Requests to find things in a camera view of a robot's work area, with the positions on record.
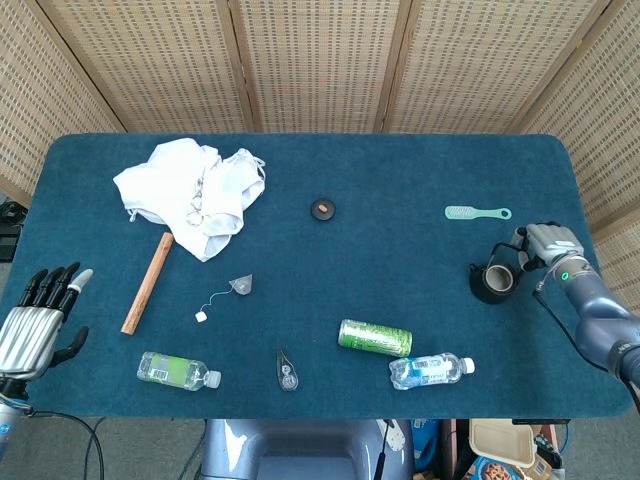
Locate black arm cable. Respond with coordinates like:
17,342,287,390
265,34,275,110
532,278,640,407
19,409,107,480

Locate black teapot with handle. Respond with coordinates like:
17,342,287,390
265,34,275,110
468,241,524,305

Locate blue label water bottle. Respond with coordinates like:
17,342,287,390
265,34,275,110
388,352,477,392

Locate blue carpet table mat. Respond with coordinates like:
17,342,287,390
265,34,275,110
8,132,635,420

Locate green energy drink can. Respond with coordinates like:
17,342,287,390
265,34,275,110
337,318,414,358

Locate black teapot lid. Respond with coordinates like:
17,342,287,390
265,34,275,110
309,198,337,222

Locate cookie box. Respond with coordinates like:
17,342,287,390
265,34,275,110
467,455,526,480

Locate correction tape dispenser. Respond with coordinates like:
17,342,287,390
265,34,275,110
275,348,301,393

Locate blue package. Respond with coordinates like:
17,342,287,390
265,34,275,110
410,418,442,472

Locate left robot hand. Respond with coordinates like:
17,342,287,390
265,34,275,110
0,262,95,399

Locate mint green brush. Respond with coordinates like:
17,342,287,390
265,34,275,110
444,205,513,222

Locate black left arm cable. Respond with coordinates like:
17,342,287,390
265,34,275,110
19,409,107,480

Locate green label water bottle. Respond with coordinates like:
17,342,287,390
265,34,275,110
136,351,222,392

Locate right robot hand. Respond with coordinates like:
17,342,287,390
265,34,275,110
509,221,585,274

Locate woven bamboo folding screen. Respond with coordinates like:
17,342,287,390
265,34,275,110
0,0,640,326

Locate black equipment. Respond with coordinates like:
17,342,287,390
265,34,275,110
0,199,27,262

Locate white cloth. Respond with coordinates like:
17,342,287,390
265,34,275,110
112,137,267,263

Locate beige takeaway box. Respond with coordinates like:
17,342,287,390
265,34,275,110
468,418,539,469

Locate tea bag with string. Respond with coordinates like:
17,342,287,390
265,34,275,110
194,273,254,324

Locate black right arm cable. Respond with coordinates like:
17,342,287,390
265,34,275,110
532,278,640,407

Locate blue-grey robot torso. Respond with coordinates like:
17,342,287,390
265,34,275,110
200,418,416,480

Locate wooden stick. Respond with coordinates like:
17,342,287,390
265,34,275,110
120,232,175,336

